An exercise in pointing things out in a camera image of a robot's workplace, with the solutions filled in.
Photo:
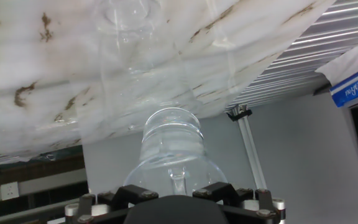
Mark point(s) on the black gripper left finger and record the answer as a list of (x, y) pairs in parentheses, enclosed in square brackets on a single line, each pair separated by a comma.
[(120, 197)]

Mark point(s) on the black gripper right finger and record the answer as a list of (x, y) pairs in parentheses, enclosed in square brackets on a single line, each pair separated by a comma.
[(238, 197)]

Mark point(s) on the glass mug with water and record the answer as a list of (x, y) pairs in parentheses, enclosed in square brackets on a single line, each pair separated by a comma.
[(172, 146)]

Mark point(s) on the small empty glass cup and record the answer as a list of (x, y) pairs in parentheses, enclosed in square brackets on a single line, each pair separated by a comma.
[(126, 15)]

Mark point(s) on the aluminium slanted pole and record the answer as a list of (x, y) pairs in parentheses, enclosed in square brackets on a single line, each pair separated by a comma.
[(250, 149)]

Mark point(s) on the marble pattern table sheet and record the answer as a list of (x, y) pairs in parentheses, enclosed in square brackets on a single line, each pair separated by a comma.
[(42, 62)]

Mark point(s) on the blue silver packet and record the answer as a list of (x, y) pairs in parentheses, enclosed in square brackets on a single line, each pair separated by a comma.
[(353, 88)]

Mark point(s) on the white wall power outlet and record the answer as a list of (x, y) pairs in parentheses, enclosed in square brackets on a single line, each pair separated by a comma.
[(9, 190)]

